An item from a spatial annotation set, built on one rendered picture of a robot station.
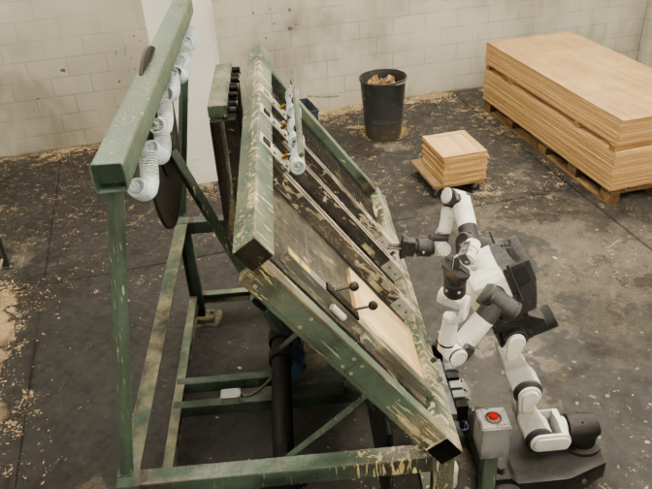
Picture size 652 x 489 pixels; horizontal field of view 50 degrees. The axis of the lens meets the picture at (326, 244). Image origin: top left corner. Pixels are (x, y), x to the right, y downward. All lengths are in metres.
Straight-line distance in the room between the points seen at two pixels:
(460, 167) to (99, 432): 3.74
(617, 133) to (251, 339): 3.43
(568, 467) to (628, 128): 3.25
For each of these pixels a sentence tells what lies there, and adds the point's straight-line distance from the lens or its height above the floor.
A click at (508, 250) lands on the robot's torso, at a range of 3.10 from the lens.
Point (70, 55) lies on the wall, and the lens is 7.96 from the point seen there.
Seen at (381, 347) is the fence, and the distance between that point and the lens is 2.87.
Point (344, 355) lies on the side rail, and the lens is 2.54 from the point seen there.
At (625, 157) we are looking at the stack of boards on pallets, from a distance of 6.38.
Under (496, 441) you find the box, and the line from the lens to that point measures 2.99.
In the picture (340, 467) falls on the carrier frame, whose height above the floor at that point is 0.78.
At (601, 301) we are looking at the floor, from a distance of 5.31.
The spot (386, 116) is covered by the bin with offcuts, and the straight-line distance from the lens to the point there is 7.45.
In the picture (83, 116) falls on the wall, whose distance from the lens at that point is 8.16.
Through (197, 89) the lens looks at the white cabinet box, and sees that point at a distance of 6.61.
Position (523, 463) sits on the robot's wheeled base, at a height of 0.17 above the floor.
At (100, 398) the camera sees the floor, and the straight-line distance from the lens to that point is 4.68.
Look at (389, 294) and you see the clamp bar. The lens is 3.38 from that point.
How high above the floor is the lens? 3.05
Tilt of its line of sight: 32 degrees down
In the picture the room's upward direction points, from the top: 4 degrees counter-clockwise
